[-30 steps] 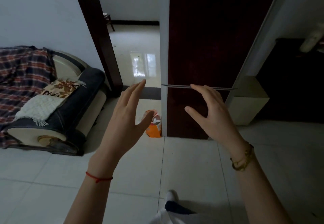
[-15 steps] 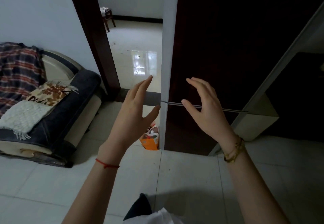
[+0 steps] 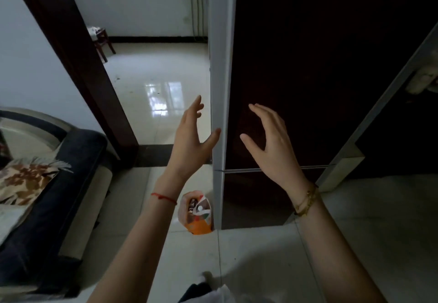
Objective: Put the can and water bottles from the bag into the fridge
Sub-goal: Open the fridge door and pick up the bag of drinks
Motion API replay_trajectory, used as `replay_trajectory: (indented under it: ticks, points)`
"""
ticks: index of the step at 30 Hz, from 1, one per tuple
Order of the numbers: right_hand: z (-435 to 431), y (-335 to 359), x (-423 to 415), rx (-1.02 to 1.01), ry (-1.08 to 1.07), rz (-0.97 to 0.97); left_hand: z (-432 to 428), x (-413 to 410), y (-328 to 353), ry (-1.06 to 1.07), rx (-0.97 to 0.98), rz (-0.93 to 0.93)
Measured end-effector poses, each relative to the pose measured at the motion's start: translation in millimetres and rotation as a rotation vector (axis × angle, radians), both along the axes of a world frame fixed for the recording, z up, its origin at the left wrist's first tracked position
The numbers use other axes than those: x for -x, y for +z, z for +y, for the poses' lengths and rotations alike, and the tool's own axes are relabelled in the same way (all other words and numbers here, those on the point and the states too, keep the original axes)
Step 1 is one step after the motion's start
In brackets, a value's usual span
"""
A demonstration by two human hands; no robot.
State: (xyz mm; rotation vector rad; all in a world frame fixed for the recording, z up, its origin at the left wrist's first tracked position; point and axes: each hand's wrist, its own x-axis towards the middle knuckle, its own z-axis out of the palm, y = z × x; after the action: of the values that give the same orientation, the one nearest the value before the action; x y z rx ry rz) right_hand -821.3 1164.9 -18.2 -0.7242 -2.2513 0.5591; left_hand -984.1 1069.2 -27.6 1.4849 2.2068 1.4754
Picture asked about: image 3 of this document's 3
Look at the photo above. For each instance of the person's left hand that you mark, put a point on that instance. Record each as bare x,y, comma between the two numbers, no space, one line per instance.
188,145

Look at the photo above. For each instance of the brown floral cushion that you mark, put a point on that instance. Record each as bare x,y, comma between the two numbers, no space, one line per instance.
24,181

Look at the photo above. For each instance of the person's right thumb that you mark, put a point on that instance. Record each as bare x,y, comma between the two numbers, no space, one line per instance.
251,144

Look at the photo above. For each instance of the orange bag with bottles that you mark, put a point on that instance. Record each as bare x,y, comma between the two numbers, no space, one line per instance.
198,220

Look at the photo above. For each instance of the white cloth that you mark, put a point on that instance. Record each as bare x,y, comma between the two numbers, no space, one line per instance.
10,220

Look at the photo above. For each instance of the dark brown refrigerator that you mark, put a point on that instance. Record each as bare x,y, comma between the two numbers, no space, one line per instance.
294,56

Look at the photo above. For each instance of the person's left forearm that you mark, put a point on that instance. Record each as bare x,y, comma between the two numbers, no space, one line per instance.
137,251

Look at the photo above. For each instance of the person's right forearm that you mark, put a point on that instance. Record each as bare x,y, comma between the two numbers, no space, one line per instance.
335,255

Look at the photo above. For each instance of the person's clothing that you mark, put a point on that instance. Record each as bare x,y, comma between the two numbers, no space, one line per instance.
219,294

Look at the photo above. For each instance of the person's left thumb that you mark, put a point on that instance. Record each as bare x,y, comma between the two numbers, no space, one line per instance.
210,142

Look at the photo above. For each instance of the person's right hand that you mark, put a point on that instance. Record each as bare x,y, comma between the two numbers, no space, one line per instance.
277,155

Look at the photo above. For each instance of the dark blue sofa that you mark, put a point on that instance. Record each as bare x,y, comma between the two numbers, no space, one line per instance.
51,217

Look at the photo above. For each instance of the wooden stool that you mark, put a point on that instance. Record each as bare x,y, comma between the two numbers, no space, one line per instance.
102,41

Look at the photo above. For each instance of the dark brown door frame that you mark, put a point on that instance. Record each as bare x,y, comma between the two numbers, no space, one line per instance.
78,56

